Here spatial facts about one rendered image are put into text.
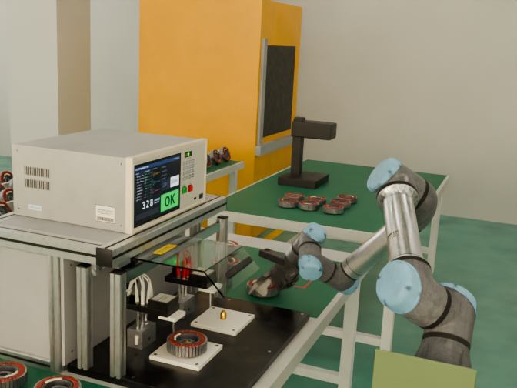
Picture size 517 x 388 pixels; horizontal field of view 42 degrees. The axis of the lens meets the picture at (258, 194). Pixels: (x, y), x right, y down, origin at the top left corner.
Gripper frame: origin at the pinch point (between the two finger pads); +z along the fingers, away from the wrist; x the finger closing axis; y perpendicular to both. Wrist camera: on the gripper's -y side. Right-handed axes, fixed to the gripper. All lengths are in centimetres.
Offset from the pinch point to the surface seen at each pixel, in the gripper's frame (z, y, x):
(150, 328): -9, 4, -58
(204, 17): 70, -268, 213
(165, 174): -41, -24, -51
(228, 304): -2.1, 2.5, -20.5
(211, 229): -21.3, -15.5, -27.0
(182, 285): -7.1, -6.6, -37.3
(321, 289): -6.4, 10.9, 19.6
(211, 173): 100, -133, 139
